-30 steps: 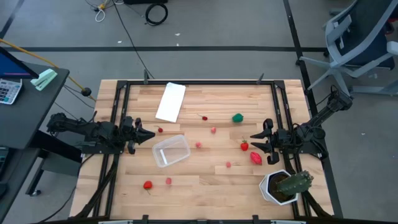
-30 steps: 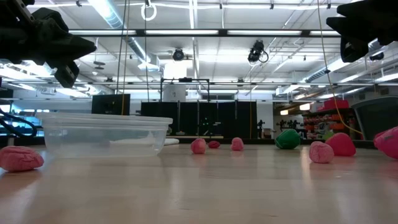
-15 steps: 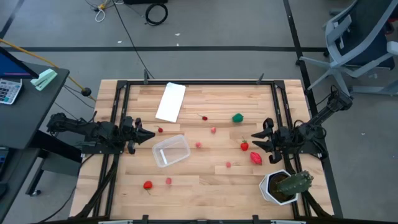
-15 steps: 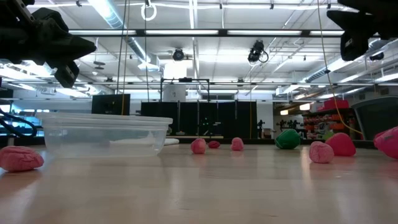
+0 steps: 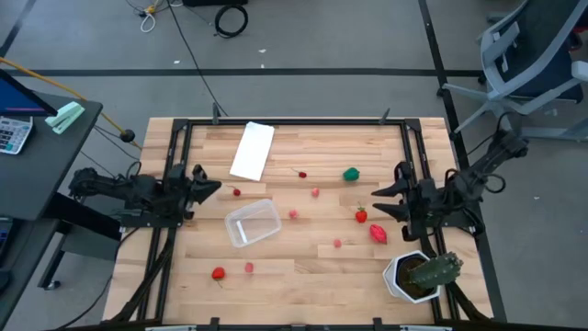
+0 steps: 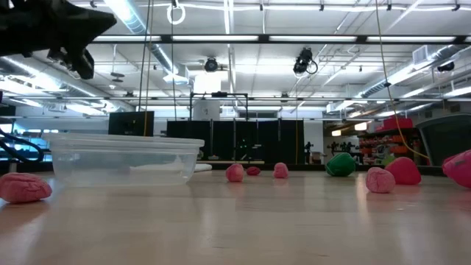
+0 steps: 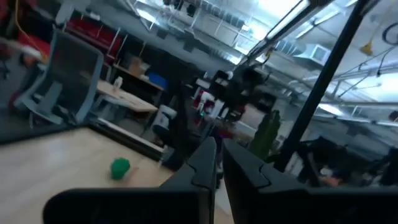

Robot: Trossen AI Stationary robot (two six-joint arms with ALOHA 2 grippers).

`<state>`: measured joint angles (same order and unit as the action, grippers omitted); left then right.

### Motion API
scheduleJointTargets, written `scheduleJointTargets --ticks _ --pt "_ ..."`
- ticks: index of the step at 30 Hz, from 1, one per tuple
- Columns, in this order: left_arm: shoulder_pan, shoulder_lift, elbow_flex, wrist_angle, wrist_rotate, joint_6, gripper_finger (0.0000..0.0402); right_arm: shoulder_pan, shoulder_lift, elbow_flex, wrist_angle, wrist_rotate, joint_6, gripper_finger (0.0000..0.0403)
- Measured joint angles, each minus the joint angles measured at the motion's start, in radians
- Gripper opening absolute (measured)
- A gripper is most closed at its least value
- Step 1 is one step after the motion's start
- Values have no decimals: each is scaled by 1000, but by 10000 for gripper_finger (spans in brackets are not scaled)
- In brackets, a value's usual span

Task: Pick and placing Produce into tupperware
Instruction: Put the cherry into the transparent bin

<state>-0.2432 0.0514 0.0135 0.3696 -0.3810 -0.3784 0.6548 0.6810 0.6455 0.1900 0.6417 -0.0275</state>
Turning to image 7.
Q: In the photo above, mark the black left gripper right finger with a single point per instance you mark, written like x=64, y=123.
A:
x=264, y=199

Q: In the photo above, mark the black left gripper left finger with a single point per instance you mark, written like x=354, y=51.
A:
x=186, y=199

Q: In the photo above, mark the green round produce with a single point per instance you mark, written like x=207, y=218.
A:
x=119, y=168

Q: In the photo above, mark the green potted plant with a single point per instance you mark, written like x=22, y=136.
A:
x=265, y=135

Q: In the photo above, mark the white office chair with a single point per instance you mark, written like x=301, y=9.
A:
x=163, y=119

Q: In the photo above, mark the wooden desk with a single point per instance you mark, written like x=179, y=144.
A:
x=127, y=99

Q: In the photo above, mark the blue storage bin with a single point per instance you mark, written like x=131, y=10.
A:
x=158, y=81

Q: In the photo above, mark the grey mesh office chair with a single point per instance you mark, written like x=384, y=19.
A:
x=71, y=68

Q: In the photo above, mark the overhead light bar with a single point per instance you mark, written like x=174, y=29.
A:
x=287, y=18

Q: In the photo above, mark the red shelf bins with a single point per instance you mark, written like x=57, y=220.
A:
x=96, y=34

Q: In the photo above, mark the black aluminium table frame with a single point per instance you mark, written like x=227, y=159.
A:
x=124, y=137

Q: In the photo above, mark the black frame post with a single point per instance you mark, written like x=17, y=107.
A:
x=323, y=77

